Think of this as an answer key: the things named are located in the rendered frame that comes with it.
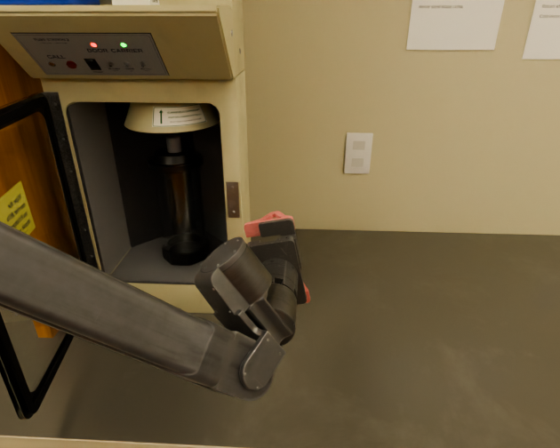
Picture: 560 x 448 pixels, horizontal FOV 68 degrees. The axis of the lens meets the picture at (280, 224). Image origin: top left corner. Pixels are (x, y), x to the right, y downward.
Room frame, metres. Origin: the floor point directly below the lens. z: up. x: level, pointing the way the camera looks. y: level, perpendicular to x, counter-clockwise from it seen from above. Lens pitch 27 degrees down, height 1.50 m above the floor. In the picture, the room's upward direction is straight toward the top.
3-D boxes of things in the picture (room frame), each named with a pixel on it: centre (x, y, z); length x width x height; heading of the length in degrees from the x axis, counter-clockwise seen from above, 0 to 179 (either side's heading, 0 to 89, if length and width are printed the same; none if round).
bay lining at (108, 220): (0.83, 0.22, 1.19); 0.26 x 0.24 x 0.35; 87
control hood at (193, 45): (0.65, 0.23, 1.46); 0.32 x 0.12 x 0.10; 87
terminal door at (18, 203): (0.54, 0.37, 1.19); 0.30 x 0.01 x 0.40; 5
